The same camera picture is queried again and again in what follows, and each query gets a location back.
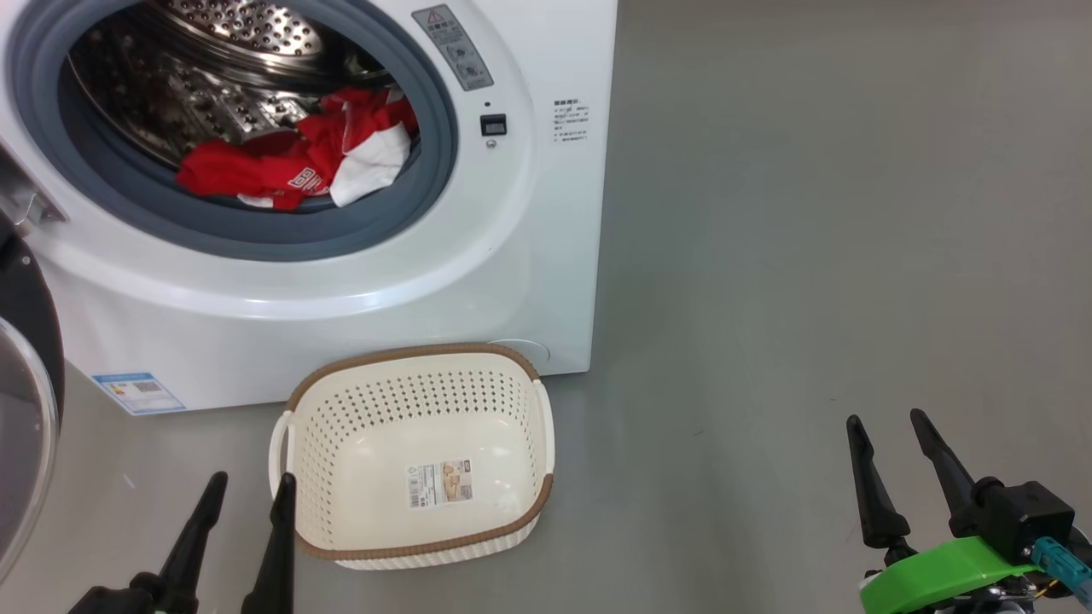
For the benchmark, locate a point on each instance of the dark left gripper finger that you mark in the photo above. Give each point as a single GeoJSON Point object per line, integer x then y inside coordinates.
{"type": "Point", "coordinates": [189, 554]}
{"type": "Point", "coordinates": [275, 563]}

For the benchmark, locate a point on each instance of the blue energy label sticker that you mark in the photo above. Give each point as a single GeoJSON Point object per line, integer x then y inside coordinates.
{"type": "Point", "coordinates": [141, 392]}

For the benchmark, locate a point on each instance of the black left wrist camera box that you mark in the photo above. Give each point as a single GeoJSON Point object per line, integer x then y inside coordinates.
{"type": "Point", "coordinates": [111, 601]}

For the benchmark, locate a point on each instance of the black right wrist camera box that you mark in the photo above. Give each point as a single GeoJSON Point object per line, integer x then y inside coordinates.
{"type": "Point", "coordinates": [1024, 516]}

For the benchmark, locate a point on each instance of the black-rimmed glass washer door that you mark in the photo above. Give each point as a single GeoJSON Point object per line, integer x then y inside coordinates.
{"type": "Point", "coordinates": [26, 298]}

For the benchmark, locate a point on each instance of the red and white jersey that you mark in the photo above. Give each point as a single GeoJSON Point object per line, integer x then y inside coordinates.
{"type": "Point", "coordinates": [230, 170]}

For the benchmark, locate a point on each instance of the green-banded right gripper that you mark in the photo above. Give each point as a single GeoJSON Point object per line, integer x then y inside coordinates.
{"type": "Point", "coordinates": [938, 580]}

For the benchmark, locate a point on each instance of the cream perforated laundry basket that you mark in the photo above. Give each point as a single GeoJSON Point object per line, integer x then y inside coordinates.
{"type": "Point", "coordinates": [341, 409]}

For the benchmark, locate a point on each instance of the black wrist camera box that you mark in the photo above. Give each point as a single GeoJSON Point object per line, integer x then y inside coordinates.
{"type": "Point", "coordinates": [1024, 516]}
{"type": "Point", "coordinates": [111, 601]}

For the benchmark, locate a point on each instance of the grey warning label sticker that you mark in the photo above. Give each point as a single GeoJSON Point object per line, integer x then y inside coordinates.
{"type": "Point", "coordinates": [456, 51]}

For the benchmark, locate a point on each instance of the round white filter cover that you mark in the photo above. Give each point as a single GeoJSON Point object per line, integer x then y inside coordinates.
{"type": "Point", "coordinates": [533, 351]}

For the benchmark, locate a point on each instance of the paper product label sticker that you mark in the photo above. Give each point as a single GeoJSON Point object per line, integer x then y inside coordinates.
{"type": "Point", "coordinates": [439, 484]}

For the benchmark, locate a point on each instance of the white front-load washing machine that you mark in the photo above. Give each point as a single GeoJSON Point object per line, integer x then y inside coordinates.
{"type": "Point", "coordinates": [512, 281]}

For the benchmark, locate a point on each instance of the black text notice sticker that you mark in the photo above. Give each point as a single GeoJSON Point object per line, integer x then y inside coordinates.
{"type": "Point", "coordinates": [570, 119]}

